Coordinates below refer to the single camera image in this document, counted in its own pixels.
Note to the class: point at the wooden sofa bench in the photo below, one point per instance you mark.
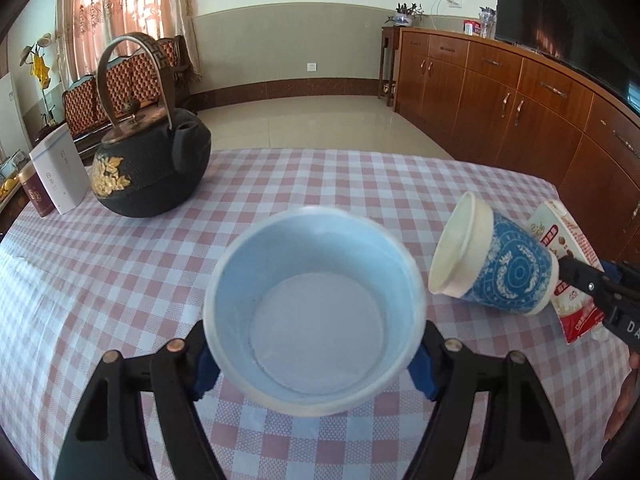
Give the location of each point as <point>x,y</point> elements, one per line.
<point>80,105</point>

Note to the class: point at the black television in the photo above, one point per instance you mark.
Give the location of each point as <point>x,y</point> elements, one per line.
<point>565,5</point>

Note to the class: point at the potted plant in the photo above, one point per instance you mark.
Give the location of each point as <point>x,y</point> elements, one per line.
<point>402,16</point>

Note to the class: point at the blue bowl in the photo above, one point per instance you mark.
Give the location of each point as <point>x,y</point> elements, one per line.
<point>315,325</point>

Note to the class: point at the blue patterned paper cup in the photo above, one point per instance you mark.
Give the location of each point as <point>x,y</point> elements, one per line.
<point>510,265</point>

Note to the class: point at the wooden sideboard cabinet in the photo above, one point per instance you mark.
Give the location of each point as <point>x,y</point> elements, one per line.
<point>500,95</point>

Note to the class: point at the person's right hand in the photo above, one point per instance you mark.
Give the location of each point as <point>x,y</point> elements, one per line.
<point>622,400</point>

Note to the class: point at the red and white carton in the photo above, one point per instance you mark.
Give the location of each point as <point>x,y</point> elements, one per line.
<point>570,250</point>

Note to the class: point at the white tin box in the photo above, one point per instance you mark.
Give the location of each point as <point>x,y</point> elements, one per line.
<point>62,170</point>

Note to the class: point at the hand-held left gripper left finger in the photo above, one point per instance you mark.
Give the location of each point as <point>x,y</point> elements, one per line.
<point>205,367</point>

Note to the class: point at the glass jar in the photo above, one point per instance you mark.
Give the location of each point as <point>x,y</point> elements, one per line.
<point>487,24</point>

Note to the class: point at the black iron teapot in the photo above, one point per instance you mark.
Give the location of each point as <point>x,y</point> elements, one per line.
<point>150,170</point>

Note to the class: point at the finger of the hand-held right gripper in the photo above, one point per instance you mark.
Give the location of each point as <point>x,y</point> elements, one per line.
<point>585,285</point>
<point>625,280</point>

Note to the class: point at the maroon tin can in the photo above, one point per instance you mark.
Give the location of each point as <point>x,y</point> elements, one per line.
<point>37,195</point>

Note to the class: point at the coat rack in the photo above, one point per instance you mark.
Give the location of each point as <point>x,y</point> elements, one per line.
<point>40,67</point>

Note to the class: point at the fruit tray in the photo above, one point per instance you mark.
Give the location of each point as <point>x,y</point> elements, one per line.
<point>9,180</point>

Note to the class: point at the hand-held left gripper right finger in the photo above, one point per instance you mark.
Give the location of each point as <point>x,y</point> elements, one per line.
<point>424,367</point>

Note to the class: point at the embroidered curtain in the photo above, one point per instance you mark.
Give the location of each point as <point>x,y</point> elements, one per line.
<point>125,5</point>

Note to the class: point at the pink checkered tablecloth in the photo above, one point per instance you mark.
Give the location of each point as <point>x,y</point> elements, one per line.
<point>125,270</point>

